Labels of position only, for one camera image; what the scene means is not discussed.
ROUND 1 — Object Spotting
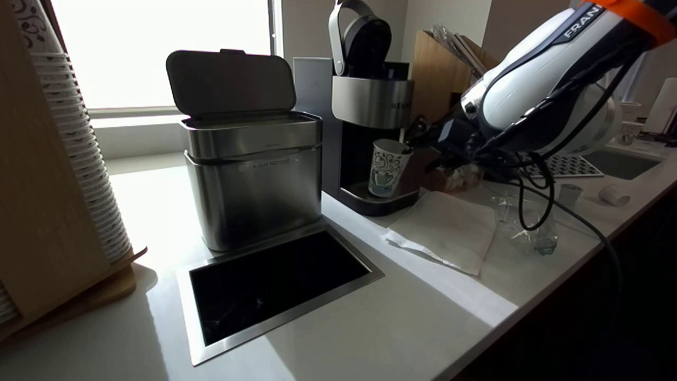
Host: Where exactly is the wooden cup holder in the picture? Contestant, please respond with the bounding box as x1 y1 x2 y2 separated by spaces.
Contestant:
0 0 149 344

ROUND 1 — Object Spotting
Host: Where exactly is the wooden condiment organizer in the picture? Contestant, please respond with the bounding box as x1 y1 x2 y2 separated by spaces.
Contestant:
411 26 500 195

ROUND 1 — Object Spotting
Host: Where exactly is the patterned white paper cup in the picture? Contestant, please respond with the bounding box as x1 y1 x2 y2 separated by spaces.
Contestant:
365 137 415 200

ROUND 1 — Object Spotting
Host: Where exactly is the black cable across counter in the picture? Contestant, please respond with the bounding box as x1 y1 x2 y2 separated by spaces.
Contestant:
535 183 629 334

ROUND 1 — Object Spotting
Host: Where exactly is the recessed counter sink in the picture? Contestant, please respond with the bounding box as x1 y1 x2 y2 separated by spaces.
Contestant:
580 145 667 182

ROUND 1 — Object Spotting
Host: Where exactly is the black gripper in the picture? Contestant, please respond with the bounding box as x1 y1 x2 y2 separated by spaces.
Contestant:
400 117 495 196

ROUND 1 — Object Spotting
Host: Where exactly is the black silver pod coffeemaker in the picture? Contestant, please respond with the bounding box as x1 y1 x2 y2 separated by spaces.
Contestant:
291 0 424 218

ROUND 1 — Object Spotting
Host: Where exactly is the white box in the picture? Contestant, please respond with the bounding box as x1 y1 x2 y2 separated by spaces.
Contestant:
643 74 677 137

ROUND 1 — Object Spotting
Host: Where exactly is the small white container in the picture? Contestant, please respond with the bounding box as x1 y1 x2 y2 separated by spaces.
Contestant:
617 102 646 148

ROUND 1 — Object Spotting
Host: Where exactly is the small clear packet bag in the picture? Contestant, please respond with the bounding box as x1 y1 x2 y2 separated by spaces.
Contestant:
555 179 586 211

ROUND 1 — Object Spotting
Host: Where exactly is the short paper cup stack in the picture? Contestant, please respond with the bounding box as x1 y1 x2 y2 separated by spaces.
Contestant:
0 281 19 328

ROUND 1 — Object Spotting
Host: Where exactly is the bright window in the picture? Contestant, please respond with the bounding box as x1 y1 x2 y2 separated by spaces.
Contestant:
48 0 279 118

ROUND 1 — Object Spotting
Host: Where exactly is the orange cable strap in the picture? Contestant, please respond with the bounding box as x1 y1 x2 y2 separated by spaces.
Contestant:
594 0 677 46

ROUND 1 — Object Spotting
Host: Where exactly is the stainless steel lidded bin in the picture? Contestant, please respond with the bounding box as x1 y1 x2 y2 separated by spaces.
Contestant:
164 46 325 255

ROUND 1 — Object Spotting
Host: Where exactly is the tall paper cup stack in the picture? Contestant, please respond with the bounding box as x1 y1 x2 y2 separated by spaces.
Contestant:
8 0 135 267

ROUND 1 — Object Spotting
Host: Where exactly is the loose white coffee pod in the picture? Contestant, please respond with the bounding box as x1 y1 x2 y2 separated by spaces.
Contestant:
597 183 632 209

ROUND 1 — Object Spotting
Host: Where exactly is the steel framed counter trash chute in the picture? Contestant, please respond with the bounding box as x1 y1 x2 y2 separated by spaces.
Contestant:
174 221 388 367

